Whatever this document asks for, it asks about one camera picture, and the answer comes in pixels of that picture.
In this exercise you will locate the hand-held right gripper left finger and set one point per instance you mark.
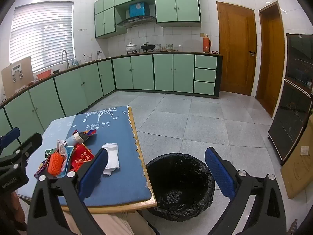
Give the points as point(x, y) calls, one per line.
point(94, 173)

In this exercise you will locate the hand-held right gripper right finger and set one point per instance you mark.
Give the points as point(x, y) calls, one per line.
point(220, 173)

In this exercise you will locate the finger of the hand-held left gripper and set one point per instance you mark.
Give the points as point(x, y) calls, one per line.
point(10, 134)
point(31, 142)

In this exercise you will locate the red paper cup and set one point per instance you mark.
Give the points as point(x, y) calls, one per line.
point(83, 155)

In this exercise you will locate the white tissue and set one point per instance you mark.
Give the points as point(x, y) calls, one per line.
point(112, 156)

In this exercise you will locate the trash bin with black bag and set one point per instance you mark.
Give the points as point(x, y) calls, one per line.
point(181, 188)

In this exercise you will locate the green red small wrapper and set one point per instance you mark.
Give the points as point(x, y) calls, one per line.
point(49, 153)

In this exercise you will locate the red plastic bag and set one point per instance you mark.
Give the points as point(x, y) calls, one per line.
point(74, 167)

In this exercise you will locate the purple snack wrapper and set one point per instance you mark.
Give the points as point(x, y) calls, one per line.
point(41, 169)

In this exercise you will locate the white pink crumpled wrapper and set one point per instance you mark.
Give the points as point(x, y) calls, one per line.
point(61, 145)

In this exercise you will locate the orange woven cloth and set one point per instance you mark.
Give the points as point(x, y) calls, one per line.
point(55, 164)

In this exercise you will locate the light blue snack wrapper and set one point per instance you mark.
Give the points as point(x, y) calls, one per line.
point(68, 151)

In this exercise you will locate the wooden table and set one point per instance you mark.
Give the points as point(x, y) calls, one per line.
point(110, 209)

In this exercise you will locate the blue red snack wrapper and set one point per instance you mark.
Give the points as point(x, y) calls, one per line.
point(89, 134)

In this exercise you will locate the blue tree print table mat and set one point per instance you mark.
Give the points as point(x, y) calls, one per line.
point(117, 132)

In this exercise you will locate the person's beige trousers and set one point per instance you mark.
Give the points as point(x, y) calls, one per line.
point(115, 225)

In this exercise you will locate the wooden cutting board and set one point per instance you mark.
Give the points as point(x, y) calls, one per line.
point(25, 76)

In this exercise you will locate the orange plastic basin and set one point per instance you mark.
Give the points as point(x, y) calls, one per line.
point(44, 74)

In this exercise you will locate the cardboard box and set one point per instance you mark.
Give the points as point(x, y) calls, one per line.
point(300, 173)

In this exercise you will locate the green cabinet drawer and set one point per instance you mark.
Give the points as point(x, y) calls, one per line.
point(204, 88)
point(206, 62)
point(205, 75)

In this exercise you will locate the black glass cabinet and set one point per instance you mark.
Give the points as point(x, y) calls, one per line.
point(291, 117)

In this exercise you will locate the metal kitchen faucet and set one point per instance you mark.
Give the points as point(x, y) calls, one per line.
point(64, 56)

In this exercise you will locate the utensil holder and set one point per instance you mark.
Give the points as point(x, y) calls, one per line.
point(88, 58)

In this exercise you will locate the white window blind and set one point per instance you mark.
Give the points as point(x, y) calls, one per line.
point(41, 36)

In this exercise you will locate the row of green base cabinets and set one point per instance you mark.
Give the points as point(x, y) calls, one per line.
point(141, 73)

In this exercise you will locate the plain wooden door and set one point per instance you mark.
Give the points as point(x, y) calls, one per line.
point(271, 63)

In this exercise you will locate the red thermos flask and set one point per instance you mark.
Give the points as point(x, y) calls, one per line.
point(206, 44)

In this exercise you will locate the white cooking pot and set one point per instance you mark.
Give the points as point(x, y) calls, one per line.
point(131, 47)

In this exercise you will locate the glass jars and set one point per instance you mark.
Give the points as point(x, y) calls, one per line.
point(165, 47)

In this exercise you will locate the black wok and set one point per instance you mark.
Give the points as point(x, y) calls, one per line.
point(147, 47)

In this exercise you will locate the black range hood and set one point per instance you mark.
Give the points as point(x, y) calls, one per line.
point(137, 20)

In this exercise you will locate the blue box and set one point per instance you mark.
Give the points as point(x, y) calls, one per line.
point(138, 9)

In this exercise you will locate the row of green wall cabinets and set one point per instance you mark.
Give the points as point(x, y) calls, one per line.
point(176, 7)

